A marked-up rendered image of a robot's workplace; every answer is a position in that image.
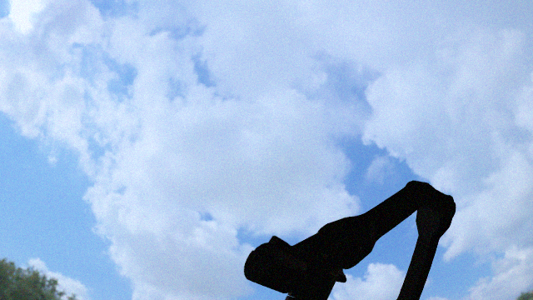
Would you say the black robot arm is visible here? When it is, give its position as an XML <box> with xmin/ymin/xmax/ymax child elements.
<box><xmin>244</xmin><ymin>180</ymin><xmax>456</xmax><ymax>300</ymax></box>

